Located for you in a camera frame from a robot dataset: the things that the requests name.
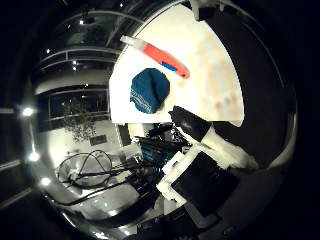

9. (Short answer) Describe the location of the green leafy potted plant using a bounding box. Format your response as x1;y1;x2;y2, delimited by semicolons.
62;97;98;143

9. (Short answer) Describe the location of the blue and black equipment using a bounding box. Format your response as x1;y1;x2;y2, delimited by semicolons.
137;134;188;169

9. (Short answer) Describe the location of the blue cloth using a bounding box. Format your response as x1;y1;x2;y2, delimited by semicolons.
129;67;171;115

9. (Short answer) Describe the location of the black looped cable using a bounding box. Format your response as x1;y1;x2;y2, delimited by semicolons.
57;149;116;188

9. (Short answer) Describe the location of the long black cable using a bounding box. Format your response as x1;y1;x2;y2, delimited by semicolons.
48;173;143;207

